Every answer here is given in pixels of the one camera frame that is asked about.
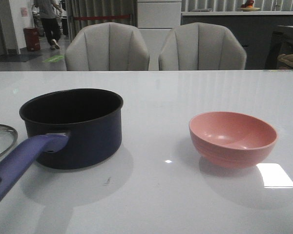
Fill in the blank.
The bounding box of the pink bowl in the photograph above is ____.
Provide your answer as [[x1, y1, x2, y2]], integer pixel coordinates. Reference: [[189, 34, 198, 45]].
[[188, 111, 278, 168]]

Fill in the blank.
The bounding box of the glass lid with blue knob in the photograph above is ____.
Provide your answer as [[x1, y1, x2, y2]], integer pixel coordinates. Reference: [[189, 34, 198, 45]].
[[0, 124, 18, 157]]

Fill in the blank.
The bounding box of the dark blue saucepan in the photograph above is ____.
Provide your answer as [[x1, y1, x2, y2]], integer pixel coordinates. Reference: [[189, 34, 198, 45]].
[[0, 88, 124, 202]]

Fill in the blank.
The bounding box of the left beige chair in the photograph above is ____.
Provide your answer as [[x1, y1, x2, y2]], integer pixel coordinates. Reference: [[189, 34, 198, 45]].
[[64, 22, 150, 71]]

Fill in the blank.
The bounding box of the beige chair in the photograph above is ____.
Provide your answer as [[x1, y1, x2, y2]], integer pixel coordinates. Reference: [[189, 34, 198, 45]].
[[158, 22, 247, 71], [64, 22, 150, 71]]

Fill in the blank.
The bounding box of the right beige chair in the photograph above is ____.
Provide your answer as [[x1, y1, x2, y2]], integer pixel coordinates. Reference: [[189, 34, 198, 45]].
[[158, 22, 247, 71]]

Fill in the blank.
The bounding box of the white cabinet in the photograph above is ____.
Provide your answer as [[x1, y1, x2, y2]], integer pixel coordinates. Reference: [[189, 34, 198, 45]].
[[137, 0, 182, 29]]

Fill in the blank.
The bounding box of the red barrier belt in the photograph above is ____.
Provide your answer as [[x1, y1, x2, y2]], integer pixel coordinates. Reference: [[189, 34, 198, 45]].
[[73, 14, 132, 21]]

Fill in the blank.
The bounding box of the grey counter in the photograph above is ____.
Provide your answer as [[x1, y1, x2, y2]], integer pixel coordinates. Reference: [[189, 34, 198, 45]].
[[181, 11, 293, 70]]

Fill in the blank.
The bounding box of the red trash bin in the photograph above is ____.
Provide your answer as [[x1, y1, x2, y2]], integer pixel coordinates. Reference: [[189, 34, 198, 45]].
[[23, 27, 41, 52]]

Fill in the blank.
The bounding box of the walking person in background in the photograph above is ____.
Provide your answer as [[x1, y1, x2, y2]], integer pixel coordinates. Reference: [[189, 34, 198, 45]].
[[34, 0, 62, 50]]

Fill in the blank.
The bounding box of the fruit plate on counter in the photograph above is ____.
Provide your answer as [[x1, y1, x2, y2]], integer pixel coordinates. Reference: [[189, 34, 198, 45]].
[[237, 0, 261, 12]]

